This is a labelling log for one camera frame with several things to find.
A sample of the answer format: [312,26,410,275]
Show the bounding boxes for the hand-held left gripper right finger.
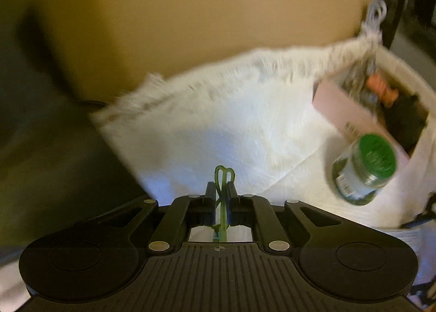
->
[226,181,342,254]

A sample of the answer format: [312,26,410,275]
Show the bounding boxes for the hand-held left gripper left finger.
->
[101,182,219,254]

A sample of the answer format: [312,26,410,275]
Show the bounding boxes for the green hair tie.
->
[211,165,236,242]

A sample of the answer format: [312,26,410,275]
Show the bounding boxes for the black soft item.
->
[384,93,429,149]

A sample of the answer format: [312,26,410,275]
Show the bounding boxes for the white fluffy blanket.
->
[89,33,383,222]

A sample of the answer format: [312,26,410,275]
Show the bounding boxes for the glass jar with green lid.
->
[331,133,398,207]

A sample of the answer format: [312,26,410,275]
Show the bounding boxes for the pink cardboard box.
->
[311,79,411,163]

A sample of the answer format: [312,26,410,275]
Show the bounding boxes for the grey patterned cloth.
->
[342,51,378,123]

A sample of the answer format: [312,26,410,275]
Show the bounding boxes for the orange toy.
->
[366,73,400,109]

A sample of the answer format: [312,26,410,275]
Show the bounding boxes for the white basket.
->
[317,44,436,301]

